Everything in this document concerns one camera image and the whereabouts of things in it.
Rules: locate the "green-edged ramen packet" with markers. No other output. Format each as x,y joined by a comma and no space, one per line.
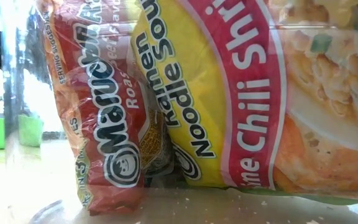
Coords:
244,93

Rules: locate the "red ramen packet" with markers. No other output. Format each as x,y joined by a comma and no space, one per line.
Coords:
104,124

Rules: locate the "large clear plastic bin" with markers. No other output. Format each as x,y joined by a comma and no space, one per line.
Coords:
197,208

